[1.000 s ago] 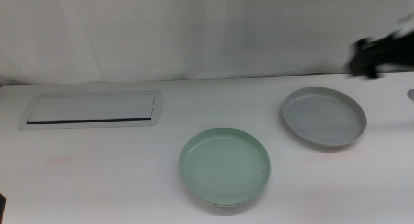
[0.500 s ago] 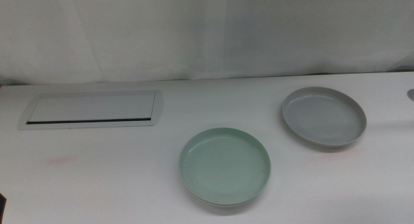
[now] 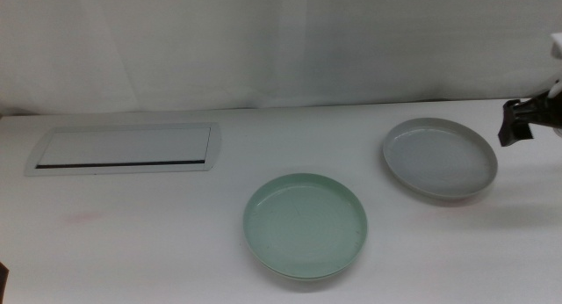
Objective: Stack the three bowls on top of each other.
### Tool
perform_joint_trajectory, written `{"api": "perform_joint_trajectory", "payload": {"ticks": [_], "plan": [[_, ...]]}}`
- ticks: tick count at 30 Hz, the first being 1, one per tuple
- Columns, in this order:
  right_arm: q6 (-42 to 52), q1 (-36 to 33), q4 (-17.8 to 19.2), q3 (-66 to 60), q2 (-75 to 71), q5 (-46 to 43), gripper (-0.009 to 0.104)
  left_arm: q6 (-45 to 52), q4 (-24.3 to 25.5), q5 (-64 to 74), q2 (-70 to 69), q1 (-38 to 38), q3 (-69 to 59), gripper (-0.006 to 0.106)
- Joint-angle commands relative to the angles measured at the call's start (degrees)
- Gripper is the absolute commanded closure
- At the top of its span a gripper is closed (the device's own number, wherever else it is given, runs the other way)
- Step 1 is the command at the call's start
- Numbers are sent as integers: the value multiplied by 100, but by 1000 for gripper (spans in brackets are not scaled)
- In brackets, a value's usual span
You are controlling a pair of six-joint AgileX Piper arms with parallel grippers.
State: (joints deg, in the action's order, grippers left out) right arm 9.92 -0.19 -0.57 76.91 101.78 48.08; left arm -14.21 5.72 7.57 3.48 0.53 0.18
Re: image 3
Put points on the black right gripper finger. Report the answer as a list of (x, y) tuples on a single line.
[(513, 132), (538, 108)]

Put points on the pale green shallow bowl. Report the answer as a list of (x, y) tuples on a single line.
[(305, 225)]

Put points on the white shallow bowl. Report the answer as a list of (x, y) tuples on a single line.
[(303, 277)]

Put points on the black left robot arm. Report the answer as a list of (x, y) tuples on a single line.
[(3, 286)]

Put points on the round grey table grommet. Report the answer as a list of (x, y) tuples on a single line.
[(559, 132)]

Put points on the grey shallow bowl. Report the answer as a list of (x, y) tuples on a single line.
[(439, 159)]

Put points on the white backdrop curtain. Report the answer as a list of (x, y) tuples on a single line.
[(263, 45)]

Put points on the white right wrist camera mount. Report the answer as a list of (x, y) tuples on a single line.
[(557, 45)]

